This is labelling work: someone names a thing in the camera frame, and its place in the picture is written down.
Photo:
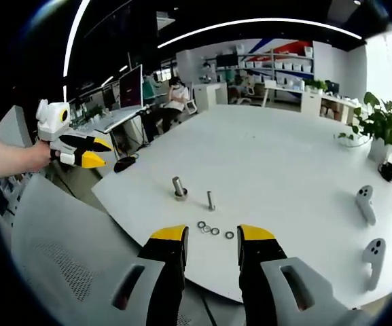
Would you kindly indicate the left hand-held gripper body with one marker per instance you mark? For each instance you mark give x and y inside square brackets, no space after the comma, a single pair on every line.
[48,120]

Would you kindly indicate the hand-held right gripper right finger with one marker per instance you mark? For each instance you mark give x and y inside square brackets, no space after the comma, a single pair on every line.
[262,251]

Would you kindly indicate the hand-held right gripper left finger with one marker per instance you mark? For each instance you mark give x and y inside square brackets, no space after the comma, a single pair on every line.
[170,258]

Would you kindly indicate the small steel washer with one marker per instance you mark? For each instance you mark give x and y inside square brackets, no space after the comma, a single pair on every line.
[212,231]
[226,235]
[203,230]
[198,224]

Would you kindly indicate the small threaded steel stud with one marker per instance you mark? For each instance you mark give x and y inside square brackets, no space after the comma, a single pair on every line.
[210,200]

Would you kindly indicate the large threaded steel stud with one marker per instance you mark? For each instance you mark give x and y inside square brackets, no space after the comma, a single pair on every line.
[178,185]

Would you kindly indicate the person's left hand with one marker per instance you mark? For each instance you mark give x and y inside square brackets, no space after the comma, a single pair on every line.
[41,156]

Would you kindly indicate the light grey panel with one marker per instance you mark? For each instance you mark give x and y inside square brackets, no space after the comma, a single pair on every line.
[14,127]

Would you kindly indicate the black oval mouse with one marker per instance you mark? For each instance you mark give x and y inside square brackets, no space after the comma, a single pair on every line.
[123,164]

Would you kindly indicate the white office desk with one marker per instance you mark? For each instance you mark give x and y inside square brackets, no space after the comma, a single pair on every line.
[117,119]

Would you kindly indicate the computer monitor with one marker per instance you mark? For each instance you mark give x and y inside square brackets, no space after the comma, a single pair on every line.
[131,88]

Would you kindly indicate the grey mesh chair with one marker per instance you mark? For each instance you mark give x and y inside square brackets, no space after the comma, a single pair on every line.
[66,237]

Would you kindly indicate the curved ceiling light strip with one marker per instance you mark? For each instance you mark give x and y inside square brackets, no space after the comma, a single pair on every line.
[75,37]
[260,21]

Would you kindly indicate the white handheld controller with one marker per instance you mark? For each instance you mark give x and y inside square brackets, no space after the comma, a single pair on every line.
[374,261]
[365,205]

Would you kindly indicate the white cabinet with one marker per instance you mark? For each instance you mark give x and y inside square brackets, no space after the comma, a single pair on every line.
[211,95]

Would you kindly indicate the small black device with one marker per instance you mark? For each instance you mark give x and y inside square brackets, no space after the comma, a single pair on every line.
[387,171]

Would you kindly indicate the white plant pot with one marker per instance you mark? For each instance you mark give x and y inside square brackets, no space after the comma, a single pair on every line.
[379,151]

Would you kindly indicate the low white sideboard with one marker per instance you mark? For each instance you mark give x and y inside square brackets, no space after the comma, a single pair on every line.
[312,103]

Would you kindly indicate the white table with wooden legs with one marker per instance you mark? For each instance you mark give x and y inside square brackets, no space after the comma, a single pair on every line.
[277,86]

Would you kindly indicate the small green plant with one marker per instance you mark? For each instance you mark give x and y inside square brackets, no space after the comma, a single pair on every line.
[316,85]

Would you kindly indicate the large green potted plant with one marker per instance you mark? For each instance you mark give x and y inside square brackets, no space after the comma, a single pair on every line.
[386,122]

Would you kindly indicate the storage shelf with white bins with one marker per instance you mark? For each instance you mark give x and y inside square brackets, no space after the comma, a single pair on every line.
[284,66]

